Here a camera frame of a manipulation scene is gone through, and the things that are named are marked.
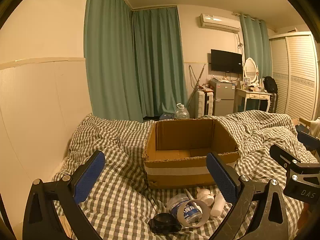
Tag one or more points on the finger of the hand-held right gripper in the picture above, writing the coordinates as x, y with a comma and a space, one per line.
308, 141
280, 152

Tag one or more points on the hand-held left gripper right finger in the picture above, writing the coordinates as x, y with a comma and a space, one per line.
222, 180

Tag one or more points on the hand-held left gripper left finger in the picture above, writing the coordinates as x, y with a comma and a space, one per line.
90, 175

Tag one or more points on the white cosmetic tube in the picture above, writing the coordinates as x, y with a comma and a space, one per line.
217, 208

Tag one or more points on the brown cardboard box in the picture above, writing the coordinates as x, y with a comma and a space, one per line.
175, 172

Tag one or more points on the white spray bottle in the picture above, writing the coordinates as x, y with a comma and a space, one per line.
205, 196

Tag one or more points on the beige tape roll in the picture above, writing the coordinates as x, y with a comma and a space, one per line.
205, 211

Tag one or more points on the thin white stick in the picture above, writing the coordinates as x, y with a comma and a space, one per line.
188, 194

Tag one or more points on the grey checked blanket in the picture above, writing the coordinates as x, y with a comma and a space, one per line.
120, 205

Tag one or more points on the crushed clear plastic bottle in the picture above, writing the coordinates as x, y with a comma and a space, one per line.
178, 203

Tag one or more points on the white dressing table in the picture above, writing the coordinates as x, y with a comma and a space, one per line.
252, 95

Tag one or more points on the white louvred wardrobe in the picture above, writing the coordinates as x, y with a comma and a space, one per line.
297, 75

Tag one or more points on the black backpack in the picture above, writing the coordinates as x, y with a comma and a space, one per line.
270, 85

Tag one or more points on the white suitcase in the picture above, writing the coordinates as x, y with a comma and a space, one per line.
203, 103

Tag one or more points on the large clear water jug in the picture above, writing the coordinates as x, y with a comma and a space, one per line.
181, 112

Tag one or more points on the grey small fridge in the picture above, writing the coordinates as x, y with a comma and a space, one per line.
222, 97

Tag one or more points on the white oval mirror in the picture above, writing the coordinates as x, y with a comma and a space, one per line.
250, 70

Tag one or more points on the leaning mop sticks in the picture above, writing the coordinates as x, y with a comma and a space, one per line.
195, 85

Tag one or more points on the green curtain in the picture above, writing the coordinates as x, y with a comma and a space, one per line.
160, 62
107, 55
255, 42

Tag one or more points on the white air conditioner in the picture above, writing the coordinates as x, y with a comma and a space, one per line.
220, 22

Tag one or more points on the black wall television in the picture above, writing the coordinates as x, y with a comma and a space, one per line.
226, 61

